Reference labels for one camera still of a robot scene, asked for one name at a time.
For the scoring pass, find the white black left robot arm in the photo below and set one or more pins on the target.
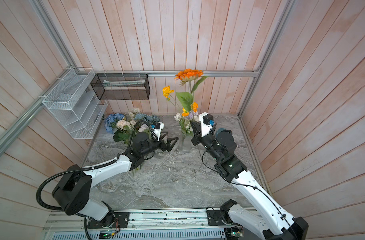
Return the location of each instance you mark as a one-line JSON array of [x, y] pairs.
[[73, 189]]

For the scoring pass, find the orange gerbera flower stem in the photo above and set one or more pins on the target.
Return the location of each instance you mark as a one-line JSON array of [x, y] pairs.
[[190, 79]]

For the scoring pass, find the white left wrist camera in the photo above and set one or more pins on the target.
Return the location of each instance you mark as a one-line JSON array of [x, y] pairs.
[[156, 130]]

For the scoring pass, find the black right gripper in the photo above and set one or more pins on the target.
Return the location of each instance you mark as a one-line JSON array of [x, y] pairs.
[[198, 138]]

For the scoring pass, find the pink white green bouquet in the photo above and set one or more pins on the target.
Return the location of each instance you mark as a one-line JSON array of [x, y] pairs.
[[133, 130]]

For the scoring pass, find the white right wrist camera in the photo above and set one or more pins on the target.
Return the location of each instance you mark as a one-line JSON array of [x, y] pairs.
[[207, 124]]

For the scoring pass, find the yellow orange poppy stem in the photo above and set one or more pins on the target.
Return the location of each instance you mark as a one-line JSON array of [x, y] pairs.
[[178, 102]]

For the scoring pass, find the teal cylindrical vase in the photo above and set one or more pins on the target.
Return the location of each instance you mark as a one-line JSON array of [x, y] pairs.
[[220, 130]]

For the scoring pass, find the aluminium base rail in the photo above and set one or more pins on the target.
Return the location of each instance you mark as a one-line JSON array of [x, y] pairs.
[[158, 224]]

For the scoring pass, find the purple white flower bouquet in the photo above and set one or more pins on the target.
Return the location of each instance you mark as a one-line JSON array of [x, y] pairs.
[[184, 120]]

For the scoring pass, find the black wire mesh basket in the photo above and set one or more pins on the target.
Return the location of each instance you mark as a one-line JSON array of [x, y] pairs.
[[121, 87]]

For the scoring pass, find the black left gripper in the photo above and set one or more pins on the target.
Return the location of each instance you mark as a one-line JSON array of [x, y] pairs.
[[168, 147]]

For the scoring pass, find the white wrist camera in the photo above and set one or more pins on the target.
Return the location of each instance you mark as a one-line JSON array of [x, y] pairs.
[[207, 124], [156, 130]]

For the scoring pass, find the aluminium frame rail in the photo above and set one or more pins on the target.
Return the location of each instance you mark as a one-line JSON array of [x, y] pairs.
[[240, 73]]

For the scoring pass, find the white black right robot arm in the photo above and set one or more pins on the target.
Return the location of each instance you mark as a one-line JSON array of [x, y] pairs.
[[273, 222]]

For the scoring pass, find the white wire mesh shelf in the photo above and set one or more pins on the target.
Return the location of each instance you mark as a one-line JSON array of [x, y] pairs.
[[75, 105]]

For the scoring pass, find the clear ribbed glass vase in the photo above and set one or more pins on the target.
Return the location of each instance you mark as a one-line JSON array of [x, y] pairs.
[[185, 144]]

